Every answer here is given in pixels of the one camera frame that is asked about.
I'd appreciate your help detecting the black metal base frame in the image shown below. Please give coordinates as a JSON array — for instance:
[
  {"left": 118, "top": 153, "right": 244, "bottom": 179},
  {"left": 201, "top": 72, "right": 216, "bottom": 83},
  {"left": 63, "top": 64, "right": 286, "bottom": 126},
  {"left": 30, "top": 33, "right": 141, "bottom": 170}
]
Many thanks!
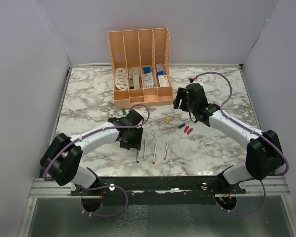
[{"left": 71, "top": 176, "right": 245, "bottom": 206}]

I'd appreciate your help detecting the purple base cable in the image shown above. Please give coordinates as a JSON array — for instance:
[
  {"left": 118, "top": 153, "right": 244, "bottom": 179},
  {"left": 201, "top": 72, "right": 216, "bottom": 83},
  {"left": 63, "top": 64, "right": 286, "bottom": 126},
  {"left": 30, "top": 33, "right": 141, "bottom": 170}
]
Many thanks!
[
  {"left": 80, "top": 185, "right": 130, "bottom": 218},
  {"left": 219, "top": 180, "right": 267, "bottom": 217}
]

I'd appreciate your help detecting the red tipped white pen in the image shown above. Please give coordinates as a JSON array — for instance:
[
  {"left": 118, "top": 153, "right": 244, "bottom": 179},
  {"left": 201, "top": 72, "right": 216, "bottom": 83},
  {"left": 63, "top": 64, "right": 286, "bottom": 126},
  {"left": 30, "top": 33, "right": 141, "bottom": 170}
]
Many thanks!
[{"left": 152, "top": 139, "right": 158, "bottom": 164}]

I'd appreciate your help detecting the yellow tipped white pen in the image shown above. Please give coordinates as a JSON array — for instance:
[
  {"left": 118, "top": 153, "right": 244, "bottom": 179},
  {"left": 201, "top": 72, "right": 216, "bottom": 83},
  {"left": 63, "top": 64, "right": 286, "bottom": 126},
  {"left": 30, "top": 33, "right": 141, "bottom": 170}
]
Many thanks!
[{"left": 143, "top": 136, "right": 147, "bottom": 160}]

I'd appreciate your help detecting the peach plastic desk organizer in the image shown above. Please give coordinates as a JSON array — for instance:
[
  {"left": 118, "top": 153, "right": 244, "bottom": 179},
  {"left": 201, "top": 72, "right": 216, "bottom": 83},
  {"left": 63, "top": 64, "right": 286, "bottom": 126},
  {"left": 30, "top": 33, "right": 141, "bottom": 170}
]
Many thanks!
[{"left": 108, "top": 28, "right": 173, "bottom": 109}]

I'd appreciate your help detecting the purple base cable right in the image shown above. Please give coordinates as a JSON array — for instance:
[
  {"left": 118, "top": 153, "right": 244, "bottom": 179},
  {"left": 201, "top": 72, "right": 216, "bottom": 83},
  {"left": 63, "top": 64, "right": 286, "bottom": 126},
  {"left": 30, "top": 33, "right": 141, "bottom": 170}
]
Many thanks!
[{"left": 219, "top": 180, "right": 267, "bottom": 217}]

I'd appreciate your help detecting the white box blue lid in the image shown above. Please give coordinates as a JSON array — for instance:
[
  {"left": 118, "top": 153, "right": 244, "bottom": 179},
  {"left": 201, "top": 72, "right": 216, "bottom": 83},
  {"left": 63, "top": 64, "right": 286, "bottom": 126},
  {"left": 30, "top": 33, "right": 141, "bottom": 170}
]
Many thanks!
[{"left": 142, "top": 66, "right": 155, "bottom": 88}]

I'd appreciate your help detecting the blue white pen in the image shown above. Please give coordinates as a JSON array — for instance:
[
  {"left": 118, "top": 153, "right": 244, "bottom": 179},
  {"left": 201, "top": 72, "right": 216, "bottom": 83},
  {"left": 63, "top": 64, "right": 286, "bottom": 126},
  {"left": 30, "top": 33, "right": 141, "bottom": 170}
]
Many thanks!
[{"left": 136, "top": 150, "right": 140, "bottom": 163}]

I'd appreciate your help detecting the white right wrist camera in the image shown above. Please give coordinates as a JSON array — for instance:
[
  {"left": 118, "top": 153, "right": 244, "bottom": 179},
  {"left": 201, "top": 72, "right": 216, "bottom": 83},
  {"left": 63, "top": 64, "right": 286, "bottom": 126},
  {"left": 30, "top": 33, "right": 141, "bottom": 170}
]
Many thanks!
[{"left": 189, "top": 77, "right": 203, "bottom": 83}]

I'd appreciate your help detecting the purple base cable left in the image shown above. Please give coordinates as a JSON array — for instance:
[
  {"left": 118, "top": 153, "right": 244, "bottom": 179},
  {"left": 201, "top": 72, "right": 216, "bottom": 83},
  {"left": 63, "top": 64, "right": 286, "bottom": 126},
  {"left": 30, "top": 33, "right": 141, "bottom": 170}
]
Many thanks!
[{"left": 80, "top": 185, "right": 130, "bottom": 218}]

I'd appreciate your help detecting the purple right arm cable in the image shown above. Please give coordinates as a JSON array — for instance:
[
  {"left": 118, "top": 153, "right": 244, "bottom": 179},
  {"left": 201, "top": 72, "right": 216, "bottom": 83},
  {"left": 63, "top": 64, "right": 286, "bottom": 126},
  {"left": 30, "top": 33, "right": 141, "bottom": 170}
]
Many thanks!
[{"left": 194, "top": 72, "right": 291, "bottom": 176}]

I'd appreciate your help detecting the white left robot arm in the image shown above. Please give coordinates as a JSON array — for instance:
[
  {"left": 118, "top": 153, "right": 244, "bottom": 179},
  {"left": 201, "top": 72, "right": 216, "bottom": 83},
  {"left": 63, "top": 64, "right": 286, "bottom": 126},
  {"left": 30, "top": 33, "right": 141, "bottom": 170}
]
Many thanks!
[{"left": 40, "top": 110, "right": 144, "bottom": 195}]

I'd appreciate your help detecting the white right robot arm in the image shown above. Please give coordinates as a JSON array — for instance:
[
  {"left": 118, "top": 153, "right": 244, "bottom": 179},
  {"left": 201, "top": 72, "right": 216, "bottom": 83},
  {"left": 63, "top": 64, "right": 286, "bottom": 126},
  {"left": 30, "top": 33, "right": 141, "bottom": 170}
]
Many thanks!
[{"left": 173, "top": 83, "right": 285, "bottom": 193}]

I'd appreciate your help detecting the grey metal flat tool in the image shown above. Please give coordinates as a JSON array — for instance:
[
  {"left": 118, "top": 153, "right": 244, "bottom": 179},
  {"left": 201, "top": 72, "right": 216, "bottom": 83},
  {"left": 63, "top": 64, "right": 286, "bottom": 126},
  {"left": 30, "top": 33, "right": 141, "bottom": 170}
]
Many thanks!
[{"left": 132, "top": 69, "right": 140, "bottom": 89}]

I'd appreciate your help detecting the magenta tipped white pen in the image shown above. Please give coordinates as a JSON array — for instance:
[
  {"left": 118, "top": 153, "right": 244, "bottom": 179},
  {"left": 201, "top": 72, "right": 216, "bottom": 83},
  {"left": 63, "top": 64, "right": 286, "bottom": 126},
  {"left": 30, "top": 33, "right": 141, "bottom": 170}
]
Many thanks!
[{"left": 163, "top": 136, "right": 170, "bottom": 160}]

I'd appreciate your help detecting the white oval packaged item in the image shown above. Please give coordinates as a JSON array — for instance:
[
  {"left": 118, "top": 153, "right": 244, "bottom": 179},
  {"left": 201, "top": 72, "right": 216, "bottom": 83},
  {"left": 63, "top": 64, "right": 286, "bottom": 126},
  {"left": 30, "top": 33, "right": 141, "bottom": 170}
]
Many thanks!
[{"left": 115, "top": 68, "right": 128, "bottom": 90}]

